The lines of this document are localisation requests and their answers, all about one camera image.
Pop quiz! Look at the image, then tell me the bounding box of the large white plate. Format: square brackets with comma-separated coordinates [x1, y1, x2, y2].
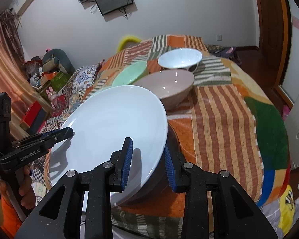
[49, 85, 168, 207]

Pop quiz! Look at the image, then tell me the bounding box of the pink ceramic bowl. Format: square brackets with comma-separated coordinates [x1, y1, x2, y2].
[133, 69, 194, 110]

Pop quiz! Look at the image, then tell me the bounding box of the mint green plate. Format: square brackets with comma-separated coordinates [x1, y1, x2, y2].
[112, 61, 149, 86]

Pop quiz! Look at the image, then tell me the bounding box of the white patterned bowl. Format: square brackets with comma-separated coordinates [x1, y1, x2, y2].
[158, 48, 203, 73]

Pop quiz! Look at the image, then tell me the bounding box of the orange sleeve forearm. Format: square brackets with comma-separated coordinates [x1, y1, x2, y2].
[1, 196, 22, 238]

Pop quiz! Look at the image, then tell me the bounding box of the person's left hand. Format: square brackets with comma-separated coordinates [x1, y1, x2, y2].
[0, 165, 36, 209]

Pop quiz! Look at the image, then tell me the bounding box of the red box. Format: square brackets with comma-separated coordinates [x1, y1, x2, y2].
[19, 101, 42, 131]

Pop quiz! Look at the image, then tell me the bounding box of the pink rabbit toy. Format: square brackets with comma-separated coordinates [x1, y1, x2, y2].
[46, 86, 58, 109]

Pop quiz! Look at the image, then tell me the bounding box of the green box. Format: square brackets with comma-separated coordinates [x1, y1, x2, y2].
[38, 72, 72, 101]

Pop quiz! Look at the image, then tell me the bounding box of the patterned quilt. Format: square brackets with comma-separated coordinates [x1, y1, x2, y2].
[31, 63, 102, 204]

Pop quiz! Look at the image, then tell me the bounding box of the striped patchwork blanket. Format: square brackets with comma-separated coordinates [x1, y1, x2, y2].
[43, 34, 291, 238]

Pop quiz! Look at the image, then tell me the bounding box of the orange pink curtain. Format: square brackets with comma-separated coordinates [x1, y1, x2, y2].
[0, 22, 31, 140]

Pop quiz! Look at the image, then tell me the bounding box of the grey plush toy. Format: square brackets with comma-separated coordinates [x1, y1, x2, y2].
[42, 49, 75, 74]

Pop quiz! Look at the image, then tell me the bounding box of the yellow cartoon bedsheet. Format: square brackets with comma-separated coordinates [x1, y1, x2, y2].
[260, 173, 299, 238]

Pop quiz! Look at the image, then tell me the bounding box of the yellow foam tube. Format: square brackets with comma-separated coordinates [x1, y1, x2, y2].
[117, 36, 142, 53]

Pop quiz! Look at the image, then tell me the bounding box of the brown wooden door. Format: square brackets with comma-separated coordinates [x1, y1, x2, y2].
[257, 0, 291, 87]

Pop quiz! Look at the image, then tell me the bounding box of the small black wall monitor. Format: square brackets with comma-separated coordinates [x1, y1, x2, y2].
[95, 0, 134, 16]

